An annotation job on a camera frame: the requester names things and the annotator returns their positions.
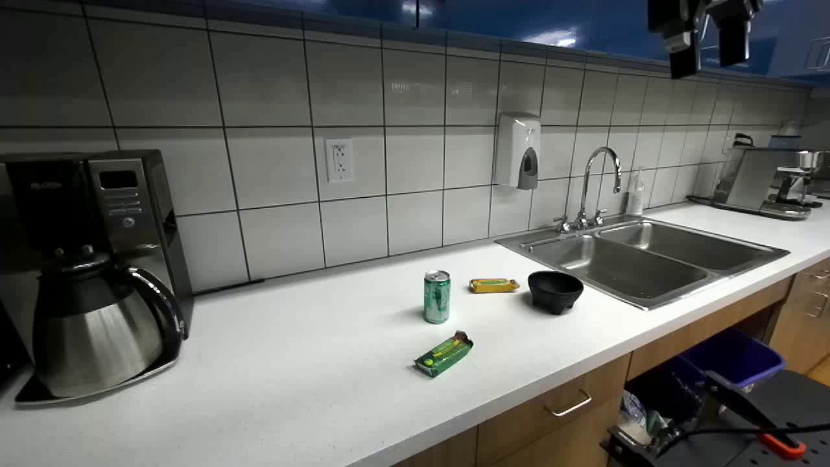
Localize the green drink can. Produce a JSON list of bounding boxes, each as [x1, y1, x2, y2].
[[421, 267, 454, 328]]

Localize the white wall power outlet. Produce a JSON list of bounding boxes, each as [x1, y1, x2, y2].
[[324, 138, 355, 184]]

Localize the stainless steel coffee carafe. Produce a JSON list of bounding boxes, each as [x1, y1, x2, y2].
[[32, 255, 186, 403]]

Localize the silver drawer handle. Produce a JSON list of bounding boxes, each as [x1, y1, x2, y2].
[[551, 389, 598, 424]]

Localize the black robot cart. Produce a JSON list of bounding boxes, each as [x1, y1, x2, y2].
[[601, 369, 830, 467]]

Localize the white wall soap dispenser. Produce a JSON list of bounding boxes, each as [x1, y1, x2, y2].
[[493, 115, 543, 193]]

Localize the stainless steel double sink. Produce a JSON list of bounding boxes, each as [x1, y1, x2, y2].
[[499, 212, 791, 311]]

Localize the orange clamp handle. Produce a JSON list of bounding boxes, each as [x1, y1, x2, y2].
[[758, 430, 809, 462]]

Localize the chrome sink faucet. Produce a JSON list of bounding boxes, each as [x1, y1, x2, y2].
[[556, 142, 626, 234]]

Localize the blue plastic bin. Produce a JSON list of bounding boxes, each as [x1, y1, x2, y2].
[[679, 329, 787, 394]]

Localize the small clear soap bottle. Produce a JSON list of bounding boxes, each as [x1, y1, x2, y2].
[[622, 176, 648, 222]]

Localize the blue glossy upper cabinets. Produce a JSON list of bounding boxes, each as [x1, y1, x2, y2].
[[81, 0, 830, 88]]

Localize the yellow snack bar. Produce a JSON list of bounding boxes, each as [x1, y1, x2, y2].
[[468, 276, 521, 297]]

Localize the black bowl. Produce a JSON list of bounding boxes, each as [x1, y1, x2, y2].
[[528, 271, 586, 318]]

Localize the green snack pack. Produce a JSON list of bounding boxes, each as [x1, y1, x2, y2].
[[413, 329, 477, 380]]

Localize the wooden base cabinets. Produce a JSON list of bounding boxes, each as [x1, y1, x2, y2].
[[393, 257, 830, 467]]

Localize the silver espresso machine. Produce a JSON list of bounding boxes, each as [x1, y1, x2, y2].
[[709, 129, 825, 223]]

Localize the black drip coffee maker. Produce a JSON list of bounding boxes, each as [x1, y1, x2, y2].
[[0, 148, 198, 411]]

